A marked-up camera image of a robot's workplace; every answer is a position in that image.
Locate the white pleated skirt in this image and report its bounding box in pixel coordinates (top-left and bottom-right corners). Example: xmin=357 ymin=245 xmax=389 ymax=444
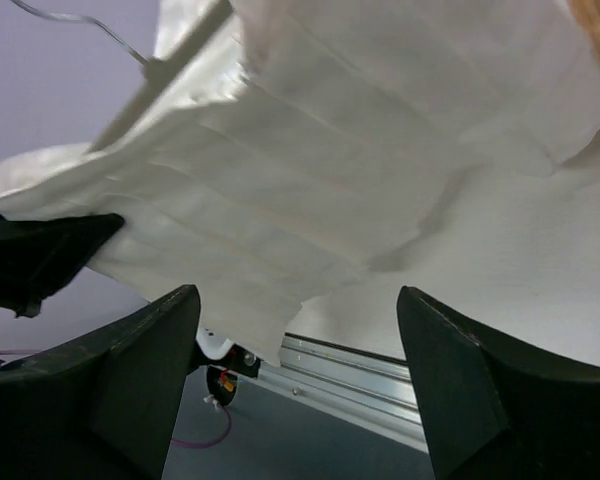
xmin=0 ymin=1 xmax=600 ymax=365

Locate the grey hanger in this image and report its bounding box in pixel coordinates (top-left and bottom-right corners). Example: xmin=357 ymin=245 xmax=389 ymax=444
xmin=0 ymin=1 xmax=233 ymax=151

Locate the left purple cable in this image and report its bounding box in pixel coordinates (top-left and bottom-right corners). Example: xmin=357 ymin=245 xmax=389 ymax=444
xmin=0 ymin=349 xmax=234 ymax=450

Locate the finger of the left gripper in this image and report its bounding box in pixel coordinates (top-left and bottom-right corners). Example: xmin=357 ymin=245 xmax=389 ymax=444
xmin=0 ymin=213 xmax=125 ymax=318

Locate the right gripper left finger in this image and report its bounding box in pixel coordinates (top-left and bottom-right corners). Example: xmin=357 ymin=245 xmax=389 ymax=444
xmin=0 ymin=285 xmax=200 ymax=479

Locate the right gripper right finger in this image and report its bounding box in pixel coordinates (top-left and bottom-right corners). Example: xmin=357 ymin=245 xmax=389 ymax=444
xmin=397 ymin=286 xmax=600 ymax=479

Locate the aluminium front rail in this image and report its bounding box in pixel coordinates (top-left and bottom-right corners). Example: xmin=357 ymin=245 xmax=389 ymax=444
xmin=254 ymin=334 xmax=428 ymax=453

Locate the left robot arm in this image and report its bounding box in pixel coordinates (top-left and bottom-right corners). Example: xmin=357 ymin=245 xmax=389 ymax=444
xmin=0 ymin=213 xmax=260 ymax=407

